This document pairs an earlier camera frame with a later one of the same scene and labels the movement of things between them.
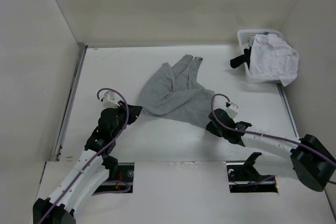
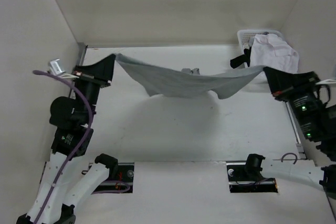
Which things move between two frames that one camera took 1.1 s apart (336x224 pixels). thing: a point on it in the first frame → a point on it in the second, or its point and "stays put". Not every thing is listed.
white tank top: x=271 y=58 stays put
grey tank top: x=176 y=92 → x=153 y=80
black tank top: x=241 y=59 stays put
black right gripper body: x=217 y=131 → x=303 y=85
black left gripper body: x=123 y=113 → x=88 y=85
